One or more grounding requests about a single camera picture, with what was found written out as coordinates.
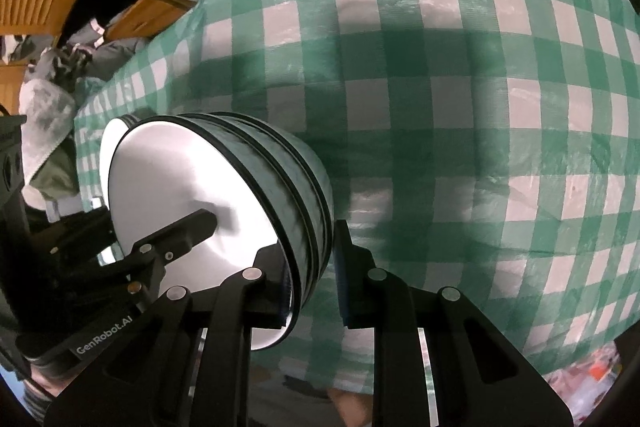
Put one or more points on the green checked tablecloth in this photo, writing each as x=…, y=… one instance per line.
x=450, y=132

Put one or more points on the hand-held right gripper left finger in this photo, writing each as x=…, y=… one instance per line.
x=270, y=287

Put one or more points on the grey garment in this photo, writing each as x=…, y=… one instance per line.
x=105, y=49

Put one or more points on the person's left forearm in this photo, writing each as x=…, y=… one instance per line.
x=37, y=399

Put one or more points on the person's leg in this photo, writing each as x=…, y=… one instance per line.
x=355, y=412

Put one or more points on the grey towel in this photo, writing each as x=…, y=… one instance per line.
x=45, y=122

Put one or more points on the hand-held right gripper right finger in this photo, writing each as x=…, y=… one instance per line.
x=344, y=292

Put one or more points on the olive green cloth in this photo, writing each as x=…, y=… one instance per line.
x=57, y=177

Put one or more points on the colourful packets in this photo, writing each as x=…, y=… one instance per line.
x=585, y=382

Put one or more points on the light blue cloth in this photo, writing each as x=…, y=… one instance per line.
x=62, y=208

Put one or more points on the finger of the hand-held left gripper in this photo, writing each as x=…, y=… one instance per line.
x=85, y=242
x=185, y=232

